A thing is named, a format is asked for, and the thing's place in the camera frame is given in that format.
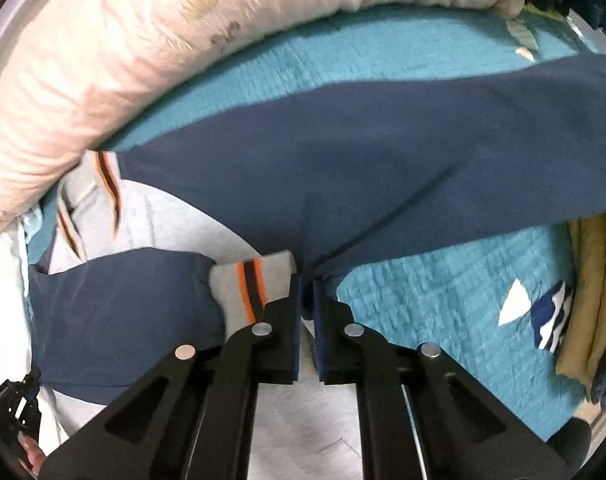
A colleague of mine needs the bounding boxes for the white bed sheet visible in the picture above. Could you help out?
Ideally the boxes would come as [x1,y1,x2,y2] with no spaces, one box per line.
[0,230,59,441]

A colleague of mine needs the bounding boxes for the pink pillow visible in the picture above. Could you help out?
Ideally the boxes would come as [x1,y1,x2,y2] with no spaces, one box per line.
[0,0,526,235]

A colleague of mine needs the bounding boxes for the teal quilted printed blanket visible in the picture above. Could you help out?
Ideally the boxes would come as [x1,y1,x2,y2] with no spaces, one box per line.
[26,7,604,442]

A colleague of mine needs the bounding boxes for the white bed frame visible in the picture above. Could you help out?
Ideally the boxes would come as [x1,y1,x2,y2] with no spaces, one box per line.
[0,0,109,86]

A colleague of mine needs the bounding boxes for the person's left hand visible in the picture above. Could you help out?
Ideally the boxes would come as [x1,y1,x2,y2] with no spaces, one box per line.
[20,437,48,477]

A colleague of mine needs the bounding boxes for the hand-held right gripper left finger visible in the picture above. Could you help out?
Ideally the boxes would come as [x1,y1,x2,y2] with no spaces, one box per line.
[40,274,304,480]

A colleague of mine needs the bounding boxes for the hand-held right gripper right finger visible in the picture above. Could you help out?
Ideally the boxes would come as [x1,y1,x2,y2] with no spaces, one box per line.
[313,278,570,480]

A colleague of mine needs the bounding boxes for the navy and grey sweatshirt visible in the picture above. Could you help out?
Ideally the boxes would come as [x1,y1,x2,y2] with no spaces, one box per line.
[27,55,606,480]

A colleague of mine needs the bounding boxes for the tan folded garment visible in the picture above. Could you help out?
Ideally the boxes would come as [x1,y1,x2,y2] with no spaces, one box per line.
[555,212,606,392]

